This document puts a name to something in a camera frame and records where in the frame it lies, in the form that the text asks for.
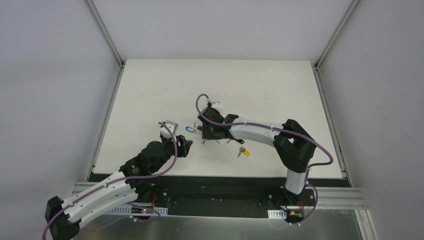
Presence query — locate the purple cable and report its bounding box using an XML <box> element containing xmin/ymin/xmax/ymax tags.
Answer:
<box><xmin>195</xmin><ymin>94</ymin><xmax>334</xmax><ymax>229</ymax></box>
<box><xmin>42</xmin><ymin>121</ymin><xmax>179</xmax><ymax>240</ymax></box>

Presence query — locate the silver keyring with keys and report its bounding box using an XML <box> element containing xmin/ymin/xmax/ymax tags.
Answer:
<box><xmin>201</xmin><ymin>136</ymin><xmax>232</xmax><ymax>145</ymax></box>

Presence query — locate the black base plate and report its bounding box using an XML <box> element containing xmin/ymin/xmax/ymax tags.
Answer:
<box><xmin>86</xmin><ymin>173</ymin><xmax>352</xmax><ymax>220</ymax></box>

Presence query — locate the left aluminium frame post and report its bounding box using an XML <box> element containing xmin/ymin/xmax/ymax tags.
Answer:
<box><xmin>83</xmin><ymin>0</ymin><xmax>125</xmax><ymax>69</ymax></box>

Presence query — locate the aluminium frame post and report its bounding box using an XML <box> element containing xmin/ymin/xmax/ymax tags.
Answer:
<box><xmin>83</xmin><ymin>0</ymin><xmax>125</xmax><ymax>69</ymax></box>
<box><xmin>314</xmin><ymin>0</ymin><xmax>362</xmax><ymax>71</ymax></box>

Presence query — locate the right white cable duct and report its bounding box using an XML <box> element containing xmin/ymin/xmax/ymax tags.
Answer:
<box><xmin>267</xmin><ymin>209</ymin><xmax>287</xmax><ymax>220</ymax></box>

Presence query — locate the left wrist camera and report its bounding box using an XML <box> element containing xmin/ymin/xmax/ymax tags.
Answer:
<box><xmin>158</xmin><ymin>120</ymin><xmax>179</xmax><ymax>139</ymax></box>

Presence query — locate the white cable duct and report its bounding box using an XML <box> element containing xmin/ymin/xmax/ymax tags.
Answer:
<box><xmin>267</xmin><ymin>209</ymin><xmax>287</xmax><ymax>220</ymax></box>
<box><xmin>104</xmin><ymin>204</ymin><xmax>169</xmax><ymax>217</ymax></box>

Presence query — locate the key with yellow tag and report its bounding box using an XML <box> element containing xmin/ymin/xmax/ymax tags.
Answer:
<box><xmin>237</xmin><ymin>147</ymin><xmax>251</xmax><ymax>158</ymax></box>

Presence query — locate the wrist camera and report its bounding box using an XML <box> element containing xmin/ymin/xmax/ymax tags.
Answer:
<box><xmin>158</xmin><ymin>120</ymin><xmax>179</xmax><ymax>139</ymax></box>
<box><xmin>206</xmin><ymin>98</ymin><xmax>223</xmax><ymax>110</ymax></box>

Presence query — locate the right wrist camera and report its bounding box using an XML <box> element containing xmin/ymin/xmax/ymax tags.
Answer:
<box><xmin>206</xmin><ymin>98</ymin><xmax>223</xmax><ymax>110</ymax></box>

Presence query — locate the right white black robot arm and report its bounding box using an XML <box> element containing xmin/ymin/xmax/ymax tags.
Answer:
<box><xmin>197</xmin><ymin>106</ymin><xmax>316</xmax><ymax>205</ymax></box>

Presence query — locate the key with blue tag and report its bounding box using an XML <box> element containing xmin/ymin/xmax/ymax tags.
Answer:
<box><xmin>185</xmin><ymin>122</ymin><xmax>203</xmax><ymax>134</ymax></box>

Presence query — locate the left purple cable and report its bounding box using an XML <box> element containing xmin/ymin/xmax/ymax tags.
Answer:
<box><xmin>42</xmin><ymin>121</ymin><xmax>179</xmax><ymax>240</ymax></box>

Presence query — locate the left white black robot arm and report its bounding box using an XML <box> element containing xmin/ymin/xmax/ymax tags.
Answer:
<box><xmin>42</xmin><ymin>135</ymin><xmax>193</xmax><ymax>240</ymax></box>

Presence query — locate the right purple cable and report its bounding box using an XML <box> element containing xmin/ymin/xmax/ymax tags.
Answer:
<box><xmin>195</xmin><ymin>94</ymin><xmax>334</xmax><ymax>229</ymax></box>

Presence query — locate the right aluminium frame post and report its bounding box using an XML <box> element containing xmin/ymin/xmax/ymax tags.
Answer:
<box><xmin>314</xmin><ymin>0</ymin><xmax>362</xmax><ymax>71</ymax></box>

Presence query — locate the left white cable duct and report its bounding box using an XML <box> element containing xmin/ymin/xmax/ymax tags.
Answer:
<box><xmin>104</xmin><ymin>204</ymin><xmax>169</xmax><ymax>217</ymax></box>

